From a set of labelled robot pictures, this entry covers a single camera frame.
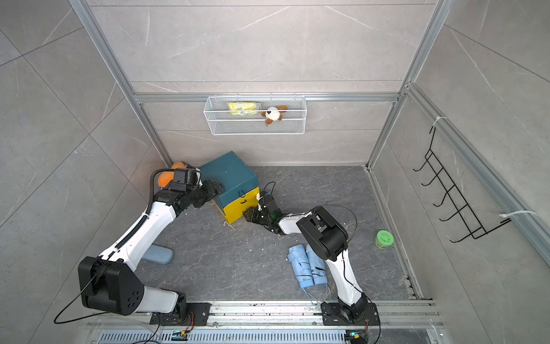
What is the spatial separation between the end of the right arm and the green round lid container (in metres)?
0.43

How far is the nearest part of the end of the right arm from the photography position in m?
0.78

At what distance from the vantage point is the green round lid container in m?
0.88
